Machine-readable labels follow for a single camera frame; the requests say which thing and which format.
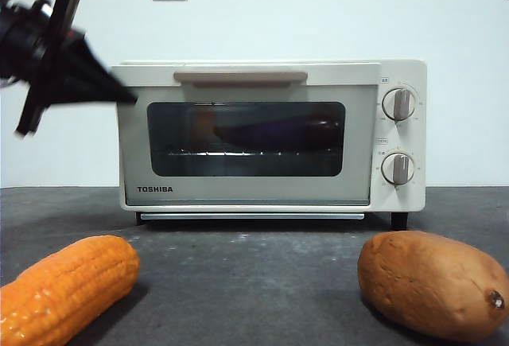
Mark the dark purple eggplant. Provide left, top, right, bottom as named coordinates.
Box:
left=214, top=117, right=343, bottom=147

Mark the glass oven door beige handle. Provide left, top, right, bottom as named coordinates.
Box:
left=111, top=63, right=383, bottom=207

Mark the grey oven crumb tray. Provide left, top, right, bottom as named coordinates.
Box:
left=139, top=212, right=365, bottom=220

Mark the cream oven knob beige grip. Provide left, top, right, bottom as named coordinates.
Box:
left=382, top=87, right=418, bottom=122
left=381, top=152, right=416, bottom=186

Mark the cream Toshiba toaster oven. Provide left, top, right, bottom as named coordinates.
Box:
left=117, top=58, right=429, bottom=231

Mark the orange corn cob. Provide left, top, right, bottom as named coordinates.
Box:
left=0, top=235, right=141, bottom=346

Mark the brown sweet potato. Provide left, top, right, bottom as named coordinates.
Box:
left=356, top=230, right=509, bottom=342

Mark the metal wire oven rack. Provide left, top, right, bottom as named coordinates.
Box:
left=169, top=148, right=339, bottom=157

